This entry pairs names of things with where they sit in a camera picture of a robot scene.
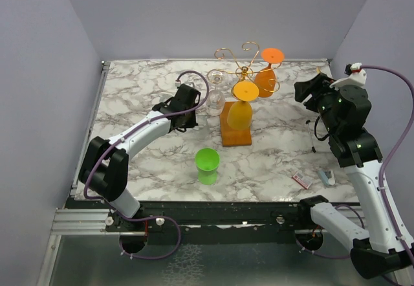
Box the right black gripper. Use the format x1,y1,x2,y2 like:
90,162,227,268
296,71,343,135

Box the clear wine glass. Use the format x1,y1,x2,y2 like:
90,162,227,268
206,69,228,116

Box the orange plastic wine glass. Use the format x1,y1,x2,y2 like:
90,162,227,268
254,48,285,98

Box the yellow plastic wine glass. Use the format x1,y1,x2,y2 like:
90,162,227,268
227,81,259,131

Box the green plastic wine glass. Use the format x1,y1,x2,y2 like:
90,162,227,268
195,148,221,185

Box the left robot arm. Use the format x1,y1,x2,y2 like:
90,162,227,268
78,84,201,231

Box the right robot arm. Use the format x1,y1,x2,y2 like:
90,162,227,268
294,71,413,279

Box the black marker pen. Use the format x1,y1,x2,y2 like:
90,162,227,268
305,120,316,153

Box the blue white small object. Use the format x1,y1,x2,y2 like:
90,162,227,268
318,170,336,187

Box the red white small box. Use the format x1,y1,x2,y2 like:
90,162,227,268
292,171,312,190

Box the gold wire wine glass rack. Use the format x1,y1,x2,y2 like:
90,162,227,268
214,41,285,148

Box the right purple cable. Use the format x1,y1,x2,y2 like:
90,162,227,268
358,65,414,286

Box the purple cable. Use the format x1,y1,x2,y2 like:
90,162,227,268
358,65,414,286
82,70,210,201

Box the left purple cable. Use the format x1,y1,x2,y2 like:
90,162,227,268
82,70,210,201

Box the black mounting rail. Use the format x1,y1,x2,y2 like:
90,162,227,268
64,200,334,245

